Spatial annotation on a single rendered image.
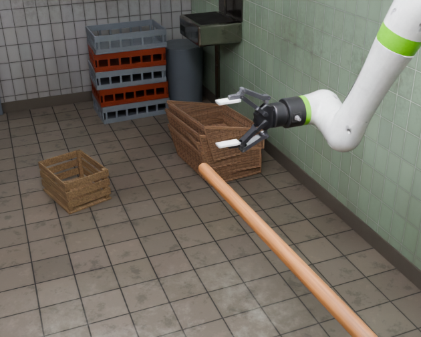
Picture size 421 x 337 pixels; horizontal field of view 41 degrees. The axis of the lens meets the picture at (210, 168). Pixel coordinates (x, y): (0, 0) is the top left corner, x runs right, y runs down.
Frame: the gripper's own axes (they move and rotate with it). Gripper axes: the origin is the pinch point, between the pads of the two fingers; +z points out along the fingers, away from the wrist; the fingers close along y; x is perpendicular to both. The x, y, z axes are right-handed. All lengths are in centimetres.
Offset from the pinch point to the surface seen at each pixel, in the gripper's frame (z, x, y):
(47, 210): 45, 177, 121
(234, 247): -47, 96, 120
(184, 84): -92, 308, 98
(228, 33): -109, 247, 40
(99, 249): 23, 124, 121
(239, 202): 13.4, -43.5, -0.4
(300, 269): 13, -69, 0
